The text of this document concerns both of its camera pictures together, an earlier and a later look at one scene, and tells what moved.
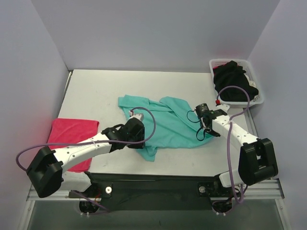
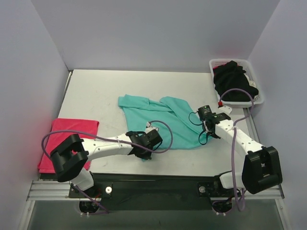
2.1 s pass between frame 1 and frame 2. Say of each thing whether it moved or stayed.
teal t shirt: stayed
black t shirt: stayed
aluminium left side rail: stayed
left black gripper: moved
